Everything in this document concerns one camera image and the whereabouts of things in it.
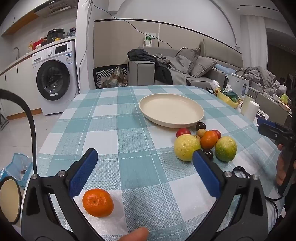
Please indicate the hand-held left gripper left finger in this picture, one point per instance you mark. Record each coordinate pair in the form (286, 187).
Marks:
(83, 171)

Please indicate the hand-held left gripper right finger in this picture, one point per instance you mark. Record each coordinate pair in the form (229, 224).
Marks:
(204, 171)

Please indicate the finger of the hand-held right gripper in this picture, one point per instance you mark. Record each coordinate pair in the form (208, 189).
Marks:
(266, 122)
(276, 135)

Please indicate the dark purple plum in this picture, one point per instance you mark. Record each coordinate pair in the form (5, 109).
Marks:
(200, 125)
(208, 154)

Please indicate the pale yellow guava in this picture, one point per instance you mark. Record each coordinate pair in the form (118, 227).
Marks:
(186, 147)

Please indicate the yellow-green guava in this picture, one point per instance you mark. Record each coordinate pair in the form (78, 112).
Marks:
(226, 148)

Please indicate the orange mandarin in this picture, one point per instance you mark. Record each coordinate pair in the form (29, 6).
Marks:
(209, 139)
(98, 202)

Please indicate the brown longan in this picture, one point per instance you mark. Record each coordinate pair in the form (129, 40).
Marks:
(198, 138)
(200, 132)

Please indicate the red tomato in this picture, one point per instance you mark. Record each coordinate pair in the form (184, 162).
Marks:
(217, 133)
(182, 132)

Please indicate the cream round plate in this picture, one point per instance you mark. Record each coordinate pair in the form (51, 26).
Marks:
(171, 111)

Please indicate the person's right hand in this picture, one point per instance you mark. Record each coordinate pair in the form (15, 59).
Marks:
(280, 171)

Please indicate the person's left hand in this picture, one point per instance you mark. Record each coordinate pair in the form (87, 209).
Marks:
(136, 234)

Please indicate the white paper roll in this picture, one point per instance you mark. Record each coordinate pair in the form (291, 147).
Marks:
(249, 111)

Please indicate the yellow tray with items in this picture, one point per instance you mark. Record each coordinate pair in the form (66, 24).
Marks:
(225, 99)

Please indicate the grey blanket heap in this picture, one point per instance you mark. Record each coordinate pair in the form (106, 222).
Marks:
(256, 74)

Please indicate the white appliance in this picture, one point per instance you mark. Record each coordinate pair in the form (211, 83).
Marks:
(238, 81)

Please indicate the white tissue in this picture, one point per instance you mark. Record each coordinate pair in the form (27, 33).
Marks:
(227, 88)

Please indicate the teal checkered tablecloth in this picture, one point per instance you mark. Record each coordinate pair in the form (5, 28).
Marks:
(138, 150)

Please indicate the snack tube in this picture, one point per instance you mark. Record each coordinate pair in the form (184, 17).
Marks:
(215, 85)

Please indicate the black phone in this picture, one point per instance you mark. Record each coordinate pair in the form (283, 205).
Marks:
(209, 90)

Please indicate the blue plastic bag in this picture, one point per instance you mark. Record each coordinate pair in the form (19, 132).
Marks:
(16, 166)

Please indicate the light blue cloth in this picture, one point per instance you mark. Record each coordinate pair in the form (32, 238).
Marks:
(223, 68)

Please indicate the round black-rimmed disc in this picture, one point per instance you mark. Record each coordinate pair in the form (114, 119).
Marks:
(8, 201)

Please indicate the white curtain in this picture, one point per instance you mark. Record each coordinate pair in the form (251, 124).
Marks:
(253, 41)

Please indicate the light grey cushion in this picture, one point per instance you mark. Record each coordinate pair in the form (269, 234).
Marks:
(203, 67)

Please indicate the white washing machine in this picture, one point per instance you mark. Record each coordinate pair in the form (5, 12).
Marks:
(53, 80)

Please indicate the black patterned basket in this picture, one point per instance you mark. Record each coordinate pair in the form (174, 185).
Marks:
(100, 76)

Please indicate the grey garment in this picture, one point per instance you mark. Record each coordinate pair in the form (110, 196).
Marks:
(178, 76)

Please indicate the plaid cloth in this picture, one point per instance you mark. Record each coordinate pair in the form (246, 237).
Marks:
(115, 77)

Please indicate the white kitchen counter cabinet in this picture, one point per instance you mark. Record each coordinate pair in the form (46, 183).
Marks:
(20, 92)

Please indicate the dark grey cushion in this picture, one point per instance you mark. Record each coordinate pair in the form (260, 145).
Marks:
(189, 54)

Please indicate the grey sofa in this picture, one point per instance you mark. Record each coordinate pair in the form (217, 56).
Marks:
(141, 74)

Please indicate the dark clothes pile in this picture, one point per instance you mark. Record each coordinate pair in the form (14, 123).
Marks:
(141, 55)

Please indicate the red box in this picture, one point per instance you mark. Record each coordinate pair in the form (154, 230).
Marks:
(38, 44)

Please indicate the yellow bottle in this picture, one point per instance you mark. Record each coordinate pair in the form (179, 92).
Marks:
(30, 47)

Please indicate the kitchen faucet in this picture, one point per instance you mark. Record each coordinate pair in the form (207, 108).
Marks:
(13, 52)

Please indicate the grey bag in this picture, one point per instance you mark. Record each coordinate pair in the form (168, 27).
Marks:
(71, 33)

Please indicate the black rice cooker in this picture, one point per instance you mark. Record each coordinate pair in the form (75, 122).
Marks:
(55, 34)

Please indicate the white upper kitchen cabinet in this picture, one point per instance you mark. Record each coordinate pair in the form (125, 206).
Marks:
(16, 20)

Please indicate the range hood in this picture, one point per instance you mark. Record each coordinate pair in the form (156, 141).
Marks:
(53, 8)

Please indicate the wall socket with green charger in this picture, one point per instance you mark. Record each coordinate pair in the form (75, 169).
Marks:
(148, 40)

